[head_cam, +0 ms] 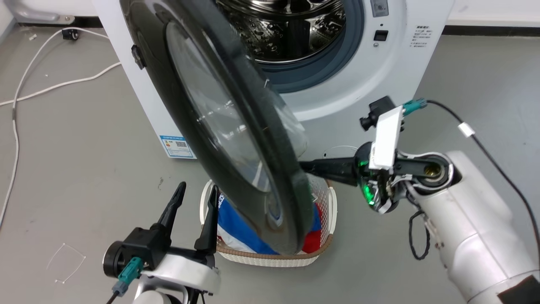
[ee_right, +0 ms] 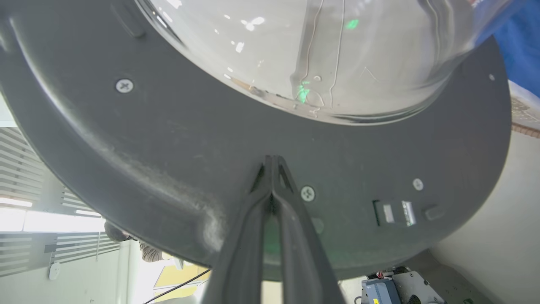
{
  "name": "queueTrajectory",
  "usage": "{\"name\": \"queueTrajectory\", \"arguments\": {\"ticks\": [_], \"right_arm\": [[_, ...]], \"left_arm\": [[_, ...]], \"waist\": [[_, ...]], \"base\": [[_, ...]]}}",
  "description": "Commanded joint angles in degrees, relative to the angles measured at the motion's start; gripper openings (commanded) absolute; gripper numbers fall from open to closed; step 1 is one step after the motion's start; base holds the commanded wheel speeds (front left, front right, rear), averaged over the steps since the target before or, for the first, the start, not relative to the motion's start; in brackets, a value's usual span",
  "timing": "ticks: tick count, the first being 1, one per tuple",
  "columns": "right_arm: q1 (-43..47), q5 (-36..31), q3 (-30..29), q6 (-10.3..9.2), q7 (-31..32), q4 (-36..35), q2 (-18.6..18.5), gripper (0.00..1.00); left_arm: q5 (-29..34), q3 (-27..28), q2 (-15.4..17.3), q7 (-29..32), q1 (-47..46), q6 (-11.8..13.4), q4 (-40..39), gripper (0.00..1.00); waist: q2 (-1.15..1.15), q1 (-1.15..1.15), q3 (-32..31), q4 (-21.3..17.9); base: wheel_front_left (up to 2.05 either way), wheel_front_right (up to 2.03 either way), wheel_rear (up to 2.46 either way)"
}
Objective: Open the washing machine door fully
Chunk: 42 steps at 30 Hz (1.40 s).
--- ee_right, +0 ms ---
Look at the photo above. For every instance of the yellow panel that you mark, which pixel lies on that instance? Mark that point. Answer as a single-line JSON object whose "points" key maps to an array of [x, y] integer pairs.
{"points": [[179, 280]]}

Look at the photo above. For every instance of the blue cloth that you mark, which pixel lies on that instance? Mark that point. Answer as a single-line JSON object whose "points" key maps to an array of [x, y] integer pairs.
{"points": [[519, 50]]}

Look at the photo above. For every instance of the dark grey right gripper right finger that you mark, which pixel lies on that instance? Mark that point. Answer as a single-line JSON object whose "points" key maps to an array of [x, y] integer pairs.
{"points": [[301, 257]]}

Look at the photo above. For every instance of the dark grey round base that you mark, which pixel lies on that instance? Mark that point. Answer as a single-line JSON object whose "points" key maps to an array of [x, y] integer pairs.
{"points": [[168, 147]]}

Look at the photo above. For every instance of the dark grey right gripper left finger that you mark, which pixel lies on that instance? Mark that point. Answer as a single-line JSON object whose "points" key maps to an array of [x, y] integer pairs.
{"points": [[236, 257]]}

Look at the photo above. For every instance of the person in patterned shirt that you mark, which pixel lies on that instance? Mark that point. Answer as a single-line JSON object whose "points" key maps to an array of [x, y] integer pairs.
{"points": [[143, 249]]}

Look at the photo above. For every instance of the grey robot base unit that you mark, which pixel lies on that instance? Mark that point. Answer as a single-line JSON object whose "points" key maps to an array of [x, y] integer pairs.
{"points": [[400, 289]]}

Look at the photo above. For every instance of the white window blinds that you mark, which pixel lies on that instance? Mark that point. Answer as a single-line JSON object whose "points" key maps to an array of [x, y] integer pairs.
{"points": [[29, 202]]}

